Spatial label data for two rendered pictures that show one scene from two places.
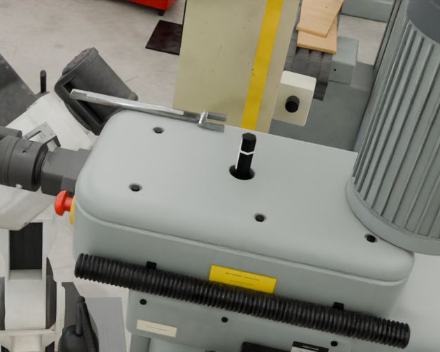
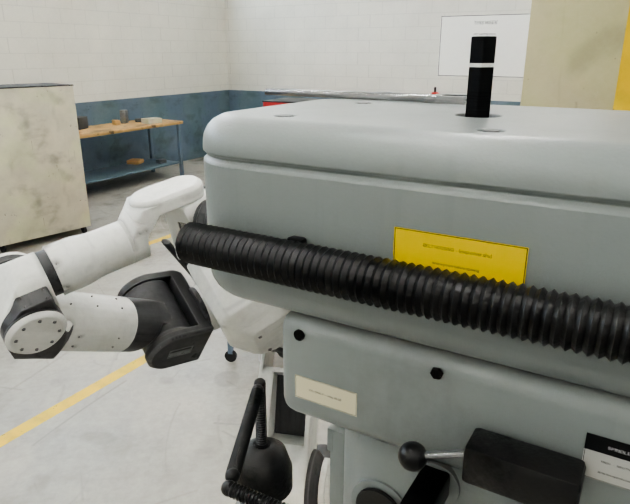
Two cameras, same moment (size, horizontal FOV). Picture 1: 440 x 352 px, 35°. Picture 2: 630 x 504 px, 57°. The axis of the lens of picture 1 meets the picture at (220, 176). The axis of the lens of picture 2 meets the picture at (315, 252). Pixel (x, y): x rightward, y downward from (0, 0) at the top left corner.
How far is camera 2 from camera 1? 0.64 m
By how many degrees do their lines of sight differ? 31
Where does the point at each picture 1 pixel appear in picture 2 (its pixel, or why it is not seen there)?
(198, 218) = (369, 131)
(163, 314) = (333, 363)
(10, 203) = (239, 303)
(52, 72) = not seen: hidden behind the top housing
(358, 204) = not seen: outside the picture
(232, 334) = (455, 413)
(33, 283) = (294, 450)
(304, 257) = (585, 179)
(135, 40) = not seen: hidden behind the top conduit
